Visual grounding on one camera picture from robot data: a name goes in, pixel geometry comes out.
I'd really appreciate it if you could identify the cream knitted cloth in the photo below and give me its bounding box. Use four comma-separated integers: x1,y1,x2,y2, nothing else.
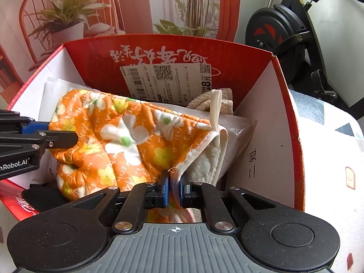
187,88,233,115

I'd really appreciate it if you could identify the black exercise bike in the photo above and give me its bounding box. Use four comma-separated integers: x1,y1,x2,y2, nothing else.
245,0,363,116

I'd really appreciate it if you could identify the black sleep mask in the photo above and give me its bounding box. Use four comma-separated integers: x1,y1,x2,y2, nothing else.
22,182,69,212

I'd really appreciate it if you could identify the room scene backdrop poster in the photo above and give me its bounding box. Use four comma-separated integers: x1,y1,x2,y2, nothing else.
1,0,241,103

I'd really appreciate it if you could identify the white paper bag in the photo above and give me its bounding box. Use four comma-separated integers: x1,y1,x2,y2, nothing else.
39,80,256,198

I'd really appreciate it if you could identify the orange floral oven mitt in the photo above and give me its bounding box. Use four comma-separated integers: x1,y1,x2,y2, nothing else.
49,89,228,223

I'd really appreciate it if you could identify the patterned white tablecloth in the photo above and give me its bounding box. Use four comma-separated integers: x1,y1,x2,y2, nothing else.
0,89,364,273

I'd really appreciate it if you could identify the red strawberry cardboard box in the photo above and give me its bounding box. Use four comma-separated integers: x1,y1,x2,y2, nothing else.
9,34,304,210

